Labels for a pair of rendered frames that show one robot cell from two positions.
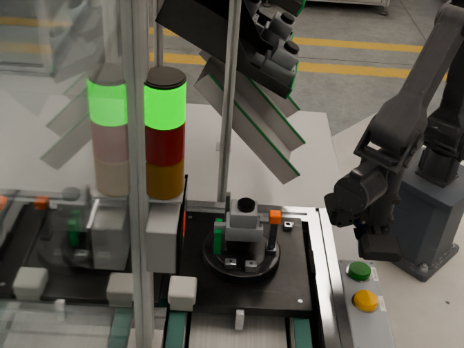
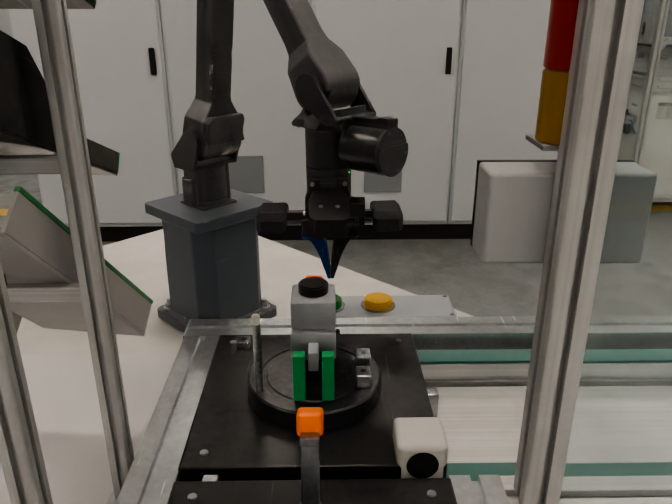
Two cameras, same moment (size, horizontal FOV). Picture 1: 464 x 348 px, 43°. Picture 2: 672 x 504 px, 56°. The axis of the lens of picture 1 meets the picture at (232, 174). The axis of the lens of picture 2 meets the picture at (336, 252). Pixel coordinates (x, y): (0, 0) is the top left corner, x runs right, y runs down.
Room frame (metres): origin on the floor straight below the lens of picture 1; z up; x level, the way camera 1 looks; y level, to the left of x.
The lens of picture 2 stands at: (0.75, 0.54, 1.35)
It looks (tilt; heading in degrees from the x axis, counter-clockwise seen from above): 22 degrees down; 271
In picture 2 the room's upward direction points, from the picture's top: straight up
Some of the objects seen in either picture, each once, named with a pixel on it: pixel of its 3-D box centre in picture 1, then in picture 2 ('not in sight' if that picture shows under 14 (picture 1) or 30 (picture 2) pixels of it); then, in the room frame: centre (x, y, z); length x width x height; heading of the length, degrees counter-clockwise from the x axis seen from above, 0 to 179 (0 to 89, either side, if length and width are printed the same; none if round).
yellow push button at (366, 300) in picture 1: (365, 302); (378, 304); (0.70, -0.25, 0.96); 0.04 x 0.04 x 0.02
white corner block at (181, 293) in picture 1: (181, 293); (419, 449); (0.68, 0.07, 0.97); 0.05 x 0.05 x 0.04; 2
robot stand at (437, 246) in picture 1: (423, 213); (213, 261); (0.96, -0.40, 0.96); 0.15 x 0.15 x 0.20; 47
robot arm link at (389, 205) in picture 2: (375, 204); (329, 195); (0.77, -0.24, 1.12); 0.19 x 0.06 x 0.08; 2
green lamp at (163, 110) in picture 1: (163, 100); not in sight; (0.58, 0.08, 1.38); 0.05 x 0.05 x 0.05
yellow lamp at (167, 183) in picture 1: (163, 172); (575, 105); (0.58, 0.08, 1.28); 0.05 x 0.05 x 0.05
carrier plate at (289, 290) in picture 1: (240, 259); (314, 396); (0.78, -0.03, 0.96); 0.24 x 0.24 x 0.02; 2
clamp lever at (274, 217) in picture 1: (268, 229); not in sight; (0.78, -0.07, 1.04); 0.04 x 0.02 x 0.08; 92
